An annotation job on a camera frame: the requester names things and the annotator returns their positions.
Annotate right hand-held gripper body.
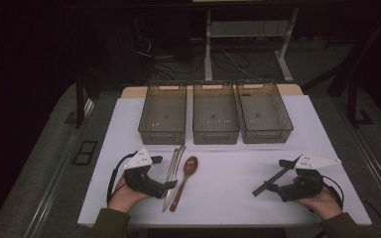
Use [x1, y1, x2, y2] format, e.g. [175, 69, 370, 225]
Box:
[279, 153, 341, 202]

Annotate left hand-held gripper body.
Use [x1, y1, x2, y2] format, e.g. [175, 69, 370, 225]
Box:
[123, 147, 167, 200]

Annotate silver metal knife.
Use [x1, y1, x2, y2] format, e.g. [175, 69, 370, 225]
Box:
[162, 144, 187, 213]

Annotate silver metal fork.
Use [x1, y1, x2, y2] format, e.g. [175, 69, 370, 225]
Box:
[166, 147, 181, 185]

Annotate brown wooden spoon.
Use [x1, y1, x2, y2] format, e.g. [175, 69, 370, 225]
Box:
[169, 155, 199, 213]

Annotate translucent grey plastic bin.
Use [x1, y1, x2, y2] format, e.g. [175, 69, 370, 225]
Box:
[191, 82, 241, 146]
[236, 81, 295, 145]
[138, 83, 188, 146]

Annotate person's left hand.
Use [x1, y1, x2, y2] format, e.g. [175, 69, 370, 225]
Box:
[107, 175, 153, 214]

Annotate person's right hand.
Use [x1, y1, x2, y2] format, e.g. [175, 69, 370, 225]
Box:
[292, 177, 344, 221]

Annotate white table sheet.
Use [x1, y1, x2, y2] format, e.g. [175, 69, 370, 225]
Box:
[77, 94, 373, 229]

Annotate black metal stand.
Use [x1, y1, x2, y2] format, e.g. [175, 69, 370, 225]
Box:
[73, 70, 96, 130]
[301, 9, 381, 129]

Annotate white metal stand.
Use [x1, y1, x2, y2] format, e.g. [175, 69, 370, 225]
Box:
[203, 8, 300, 83]

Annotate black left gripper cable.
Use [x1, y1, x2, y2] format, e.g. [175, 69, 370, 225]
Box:
[106, 151, 137, 206]

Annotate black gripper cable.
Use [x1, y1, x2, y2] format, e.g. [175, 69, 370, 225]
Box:
[321, 174, 345, 210]
[106, 151, 137, 206]

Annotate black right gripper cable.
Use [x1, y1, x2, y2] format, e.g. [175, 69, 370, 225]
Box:
[321, 174, 345, 210]

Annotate tangle of floor cables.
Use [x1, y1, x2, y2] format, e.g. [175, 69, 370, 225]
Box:
[135, 33, 266, 82]

